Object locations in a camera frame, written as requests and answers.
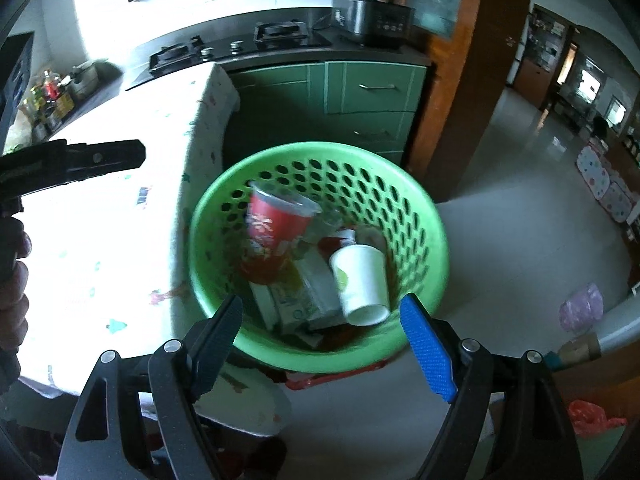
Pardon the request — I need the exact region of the row of condiment bottles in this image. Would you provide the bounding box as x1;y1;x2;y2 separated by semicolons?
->
20;67;76;133

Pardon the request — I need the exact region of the pink plastic bag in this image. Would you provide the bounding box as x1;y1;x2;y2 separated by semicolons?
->
559;282;606;333

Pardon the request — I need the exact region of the grey white milk carton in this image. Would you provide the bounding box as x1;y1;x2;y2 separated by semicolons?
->
292;250;347;332

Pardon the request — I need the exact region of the green plastic basket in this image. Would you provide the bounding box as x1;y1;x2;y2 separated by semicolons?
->
189;141;449;375

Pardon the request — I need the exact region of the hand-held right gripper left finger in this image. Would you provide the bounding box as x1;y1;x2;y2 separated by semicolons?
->
57;294;244;480

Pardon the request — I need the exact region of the red plastic bag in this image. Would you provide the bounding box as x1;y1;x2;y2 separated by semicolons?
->
567;400;628;436

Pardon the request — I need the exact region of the printed tablecloth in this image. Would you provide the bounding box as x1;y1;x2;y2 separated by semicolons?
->
0;60;293;441

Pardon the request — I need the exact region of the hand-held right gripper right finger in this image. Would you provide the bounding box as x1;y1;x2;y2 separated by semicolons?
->
399;292;586;480

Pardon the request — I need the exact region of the metal pot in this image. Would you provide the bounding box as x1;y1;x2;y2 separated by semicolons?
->
67;59;123;103

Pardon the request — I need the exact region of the wooden shelf unit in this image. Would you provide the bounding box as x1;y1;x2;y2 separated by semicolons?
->
512;5;576;108

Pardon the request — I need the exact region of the black gas stove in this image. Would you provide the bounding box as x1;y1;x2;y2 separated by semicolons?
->
125;19;333;91

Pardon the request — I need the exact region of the green kitchen cabinet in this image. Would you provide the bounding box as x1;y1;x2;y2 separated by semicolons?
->
222;57;433;171

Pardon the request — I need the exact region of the polka dot fabric box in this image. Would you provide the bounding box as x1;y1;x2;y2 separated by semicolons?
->
575;142;638;223

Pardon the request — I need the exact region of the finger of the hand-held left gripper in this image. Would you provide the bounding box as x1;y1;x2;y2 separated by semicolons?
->
0;31;35;133
0;139;147;201

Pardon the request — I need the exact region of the red paper cup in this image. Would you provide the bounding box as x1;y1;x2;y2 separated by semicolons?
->
239;181;323;283

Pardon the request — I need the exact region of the black rice cooker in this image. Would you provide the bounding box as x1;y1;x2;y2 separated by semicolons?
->
325;0;416;51

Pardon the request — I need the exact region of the clear plastic bottle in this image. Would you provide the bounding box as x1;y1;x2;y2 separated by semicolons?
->
305;210;346;248

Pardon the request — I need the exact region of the white paper cup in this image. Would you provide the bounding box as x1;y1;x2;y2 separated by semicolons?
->
328;244;392;327

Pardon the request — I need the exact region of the person's left hand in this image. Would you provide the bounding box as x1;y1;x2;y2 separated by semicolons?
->
0;219;32;356

